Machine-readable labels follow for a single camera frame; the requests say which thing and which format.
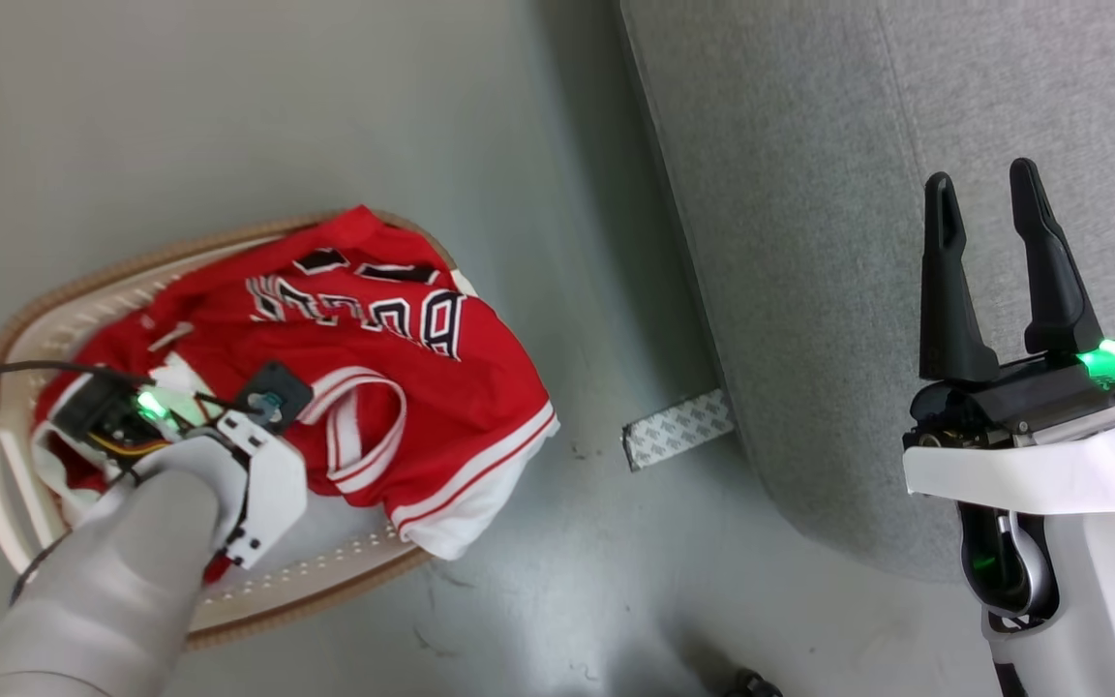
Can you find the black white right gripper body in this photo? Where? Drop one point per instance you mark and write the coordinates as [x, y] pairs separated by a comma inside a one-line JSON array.
[[1032, 455]]

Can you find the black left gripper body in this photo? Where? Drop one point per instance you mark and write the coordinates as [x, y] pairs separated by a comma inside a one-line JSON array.
[[103, 416]]

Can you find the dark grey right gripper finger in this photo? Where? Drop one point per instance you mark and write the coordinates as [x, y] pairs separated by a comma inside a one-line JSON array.
[[945, 310], [1056, 290]]

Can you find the red basketball jersey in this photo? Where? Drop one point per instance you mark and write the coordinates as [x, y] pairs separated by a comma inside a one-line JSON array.
[[422, 387]]

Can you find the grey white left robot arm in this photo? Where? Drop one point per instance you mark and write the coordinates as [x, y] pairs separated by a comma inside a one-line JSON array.
[[112, 581]]

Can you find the white perforated laundry basket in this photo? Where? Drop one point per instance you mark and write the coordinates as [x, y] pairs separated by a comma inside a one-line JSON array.
[[64, 310]]

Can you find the grey fabric sofa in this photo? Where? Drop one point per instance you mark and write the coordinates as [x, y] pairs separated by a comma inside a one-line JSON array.
[[858, 242]]

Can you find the white cushion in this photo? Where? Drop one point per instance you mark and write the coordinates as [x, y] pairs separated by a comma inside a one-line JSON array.
[[345, 532]]

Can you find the patterned grey tape strip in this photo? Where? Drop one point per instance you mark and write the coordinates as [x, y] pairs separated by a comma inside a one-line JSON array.
[[678, 431]]

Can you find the small black floor object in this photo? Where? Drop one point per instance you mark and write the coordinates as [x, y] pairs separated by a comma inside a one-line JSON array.
[[753, 685]]

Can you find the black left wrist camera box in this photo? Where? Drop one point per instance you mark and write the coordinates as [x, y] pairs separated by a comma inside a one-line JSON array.
[[274, 395]]

